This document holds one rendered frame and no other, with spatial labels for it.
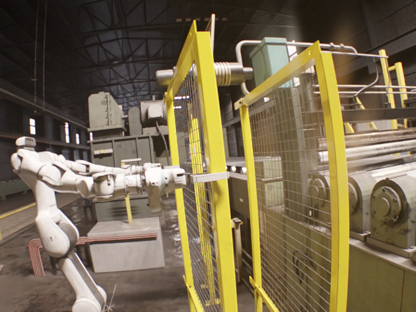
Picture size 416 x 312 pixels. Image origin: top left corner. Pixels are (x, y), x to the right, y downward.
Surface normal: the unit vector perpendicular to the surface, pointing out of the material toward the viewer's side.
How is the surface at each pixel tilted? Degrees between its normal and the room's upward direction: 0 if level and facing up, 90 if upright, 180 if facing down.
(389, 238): 90
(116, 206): 90
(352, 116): 90
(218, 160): 90
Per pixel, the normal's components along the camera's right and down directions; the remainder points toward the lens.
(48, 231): 0.14, -0.04
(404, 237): -0.98, 0.11
